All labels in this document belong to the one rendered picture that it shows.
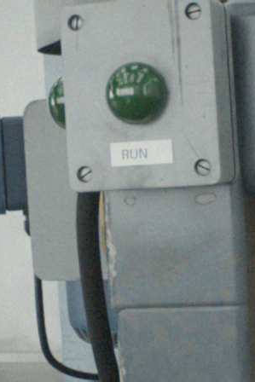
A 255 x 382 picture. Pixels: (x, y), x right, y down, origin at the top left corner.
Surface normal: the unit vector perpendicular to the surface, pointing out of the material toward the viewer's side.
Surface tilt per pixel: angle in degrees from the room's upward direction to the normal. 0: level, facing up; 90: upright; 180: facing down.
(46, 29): 90
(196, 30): 90
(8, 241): 90
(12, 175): 90
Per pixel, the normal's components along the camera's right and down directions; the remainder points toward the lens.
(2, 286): -0.29, 0.07
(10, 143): 0.16, 0.04
